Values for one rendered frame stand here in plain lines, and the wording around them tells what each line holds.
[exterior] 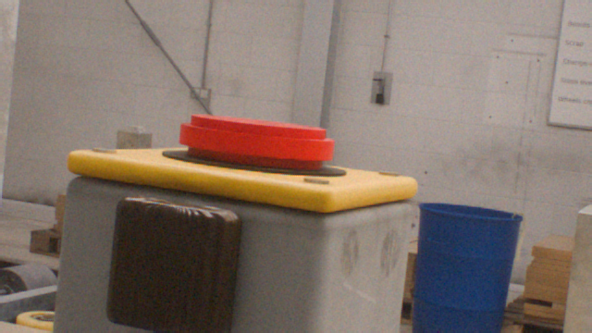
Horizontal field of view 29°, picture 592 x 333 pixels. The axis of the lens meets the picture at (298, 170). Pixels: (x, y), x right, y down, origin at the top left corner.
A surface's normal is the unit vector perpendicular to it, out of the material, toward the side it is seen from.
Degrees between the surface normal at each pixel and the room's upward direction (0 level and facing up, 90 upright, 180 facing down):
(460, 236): 93
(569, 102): 90
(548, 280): 90
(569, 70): 90
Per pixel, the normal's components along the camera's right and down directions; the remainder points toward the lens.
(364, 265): 0.92, 0.13
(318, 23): -0.37, 0.03
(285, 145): 0.39, 0.11
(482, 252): 0.15, 0.15
